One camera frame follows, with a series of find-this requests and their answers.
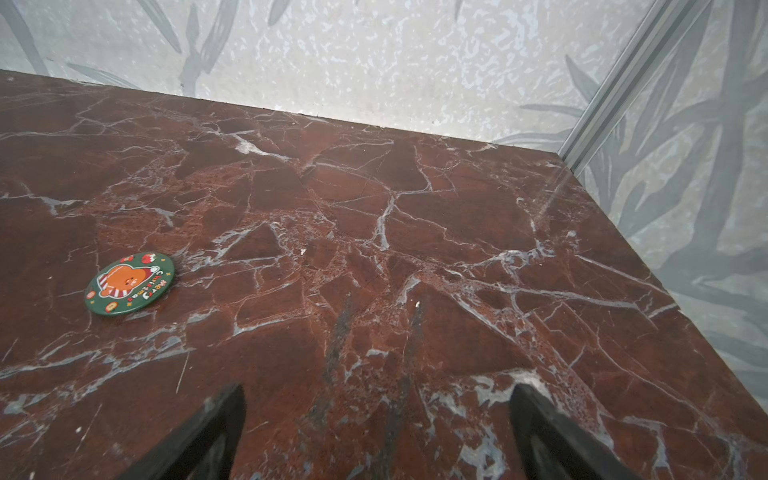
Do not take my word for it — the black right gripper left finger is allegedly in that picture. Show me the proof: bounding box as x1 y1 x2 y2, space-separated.
119 384 246 479

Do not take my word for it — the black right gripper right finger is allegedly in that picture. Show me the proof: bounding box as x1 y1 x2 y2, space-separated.
509 384 638 480

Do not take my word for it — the green round cartoon badge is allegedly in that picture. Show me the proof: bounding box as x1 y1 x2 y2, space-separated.
84 252 176 317

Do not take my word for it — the aluminium frame post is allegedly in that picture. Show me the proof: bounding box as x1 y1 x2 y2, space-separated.
558 0 710 175

